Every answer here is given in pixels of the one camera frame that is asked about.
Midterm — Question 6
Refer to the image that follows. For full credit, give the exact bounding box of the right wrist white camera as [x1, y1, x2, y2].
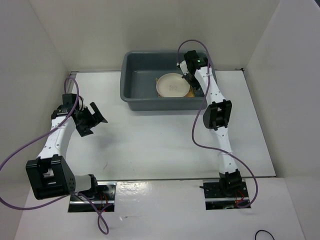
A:
[176, 60, 189, 76]

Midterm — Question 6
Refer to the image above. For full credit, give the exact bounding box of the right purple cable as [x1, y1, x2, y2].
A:
[176, 39, 260, 209]

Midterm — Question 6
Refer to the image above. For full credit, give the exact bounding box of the white bowl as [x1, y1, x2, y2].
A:
[155, 73, 190, 98]

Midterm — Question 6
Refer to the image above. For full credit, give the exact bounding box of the grey plastic bin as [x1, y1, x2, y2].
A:
[120, 50, 207, 111]

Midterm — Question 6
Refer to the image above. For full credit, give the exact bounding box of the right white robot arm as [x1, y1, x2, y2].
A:
[177, 50, 242, 197]

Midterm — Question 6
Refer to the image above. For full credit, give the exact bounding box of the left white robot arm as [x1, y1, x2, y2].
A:
[25, 93, 107, 200]

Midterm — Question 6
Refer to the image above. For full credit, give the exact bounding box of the aluminium table edge rail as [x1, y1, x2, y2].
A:
[66, 71, 77, 93]

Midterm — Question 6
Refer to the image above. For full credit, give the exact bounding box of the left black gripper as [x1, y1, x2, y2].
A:
[76, 102, 107, 137]

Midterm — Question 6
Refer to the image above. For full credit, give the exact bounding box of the yellow bamboo mat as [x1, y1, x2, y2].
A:
[155, 78, 195, 98]

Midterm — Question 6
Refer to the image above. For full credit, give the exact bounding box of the black cable loop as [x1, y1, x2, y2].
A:
[255, 229, 275, 240]

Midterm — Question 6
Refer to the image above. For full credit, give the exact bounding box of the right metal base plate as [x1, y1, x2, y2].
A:
[199, 179, 250, 210]

